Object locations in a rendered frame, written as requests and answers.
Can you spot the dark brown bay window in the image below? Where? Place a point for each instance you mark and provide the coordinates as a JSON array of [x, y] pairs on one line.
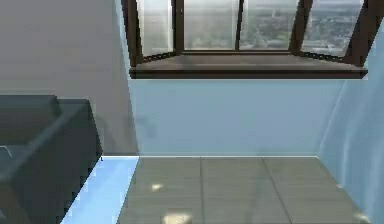
[[240, 65]]

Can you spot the dark grey sofa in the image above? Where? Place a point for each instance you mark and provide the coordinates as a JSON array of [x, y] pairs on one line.
[[46, 160]]

